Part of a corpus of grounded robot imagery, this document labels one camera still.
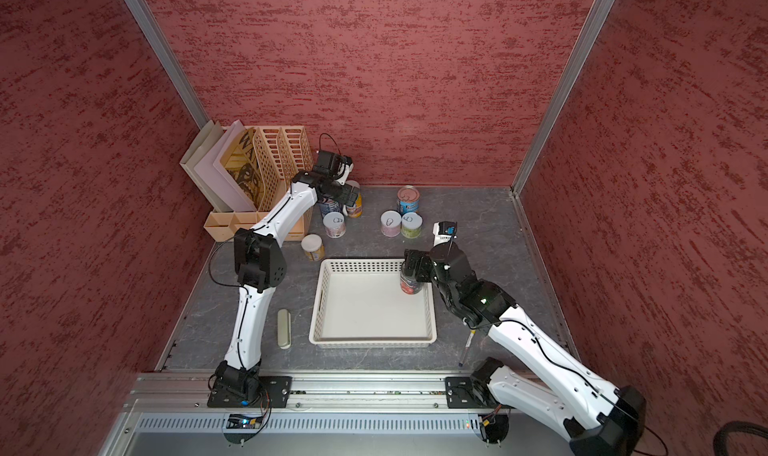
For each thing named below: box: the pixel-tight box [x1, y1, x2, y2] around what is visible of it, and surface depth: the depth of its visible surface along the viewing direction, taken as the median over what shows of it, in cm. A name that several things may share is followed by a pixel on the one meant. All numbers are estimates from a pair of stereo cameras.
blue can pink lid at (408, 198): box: [397, 185, 421, 215], surface depth 106 cm
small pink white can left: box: [323, 212, 347, 239], surface depth 105 cm
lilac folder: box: [194, 120, 257, 213], surface depth 94 cm
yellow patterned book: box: [220, 127, 264, 211], surface depth 102 cm
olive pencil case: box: [277, 308, 292, 350], surface depth 83 cm
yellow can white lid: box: [300, 233, 325, 261], surface depth 98 cm
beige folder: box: [180, 120, 233, 213], surface depth 94 cm
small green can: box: [401, 212, 423, 239], surface depth 105 cm
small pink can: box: [380, 210, 402, 238], surface depth 106 cm
